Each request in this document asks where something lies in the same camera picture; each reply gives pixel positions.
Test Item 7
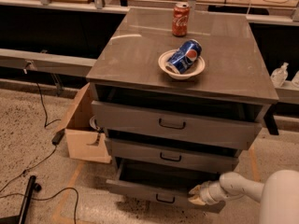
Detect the grey bottom drawer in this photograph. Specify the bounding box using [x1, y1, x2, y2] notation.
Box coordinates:
[107, 158, 225, 213]

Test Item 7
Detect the black floor cable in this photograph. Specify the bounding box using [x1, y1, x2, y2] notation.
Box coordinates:
[0, 187, 79, 224]

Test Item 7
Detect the grey middle drawer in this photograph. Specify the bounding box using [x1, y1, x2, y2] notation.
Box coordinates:
[105, 138, 238, 174]

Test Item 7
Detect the cardboard box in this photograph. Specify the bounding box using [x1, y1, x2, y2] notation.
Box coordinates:
[56, 84, 111, 163]

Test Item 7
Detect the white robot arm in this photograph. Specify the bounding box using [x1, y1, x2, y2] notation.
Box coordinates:
[189, 170, 299, 224]

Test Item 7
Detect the grey top drawer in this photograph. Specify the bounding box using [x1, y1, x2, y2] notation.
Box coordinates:
[92, 101, 262, 150]

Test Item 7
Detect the black metal stand base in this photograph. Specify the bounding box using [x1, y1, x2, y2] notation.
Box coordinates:
[0, 175, 41, 224]

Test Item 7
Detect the grey metal rail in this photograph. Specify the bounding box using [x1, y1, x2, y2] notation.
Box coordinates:
[0, 49, 96, 77]

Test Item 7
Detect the grey drawer cabinet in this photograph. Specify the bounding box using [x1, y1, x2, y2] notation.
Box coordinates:
[86, 7, 279, 175]

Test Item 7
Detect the blue Pepsi can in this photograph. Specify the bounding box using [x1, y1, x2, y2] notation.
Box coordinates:
[166, 39, 202, 75]

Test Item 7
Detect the white bowl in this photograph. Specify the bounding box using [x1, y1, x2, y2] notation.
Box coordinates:
[158, 49, 206, 80]

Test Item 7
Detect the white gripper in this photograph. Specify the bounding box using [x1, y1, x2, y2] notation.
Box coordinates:
[188, 181, 225, 205]

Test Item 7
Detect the clear plastic bottle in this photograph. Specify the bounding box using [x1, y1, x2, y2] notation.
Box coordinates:
[271, 63, 289, 88]

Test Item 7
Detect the grey drawer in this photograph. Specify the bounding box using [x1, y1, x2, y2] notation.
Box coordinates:
[105, 138, 238, 174]
[92, 101, 262, 150]
[107, 158, 225, 213]

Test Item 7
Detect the red Coca-Cola can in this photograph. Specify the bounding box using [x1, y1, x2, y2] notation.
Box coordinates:
[172, 2, 190, 36]

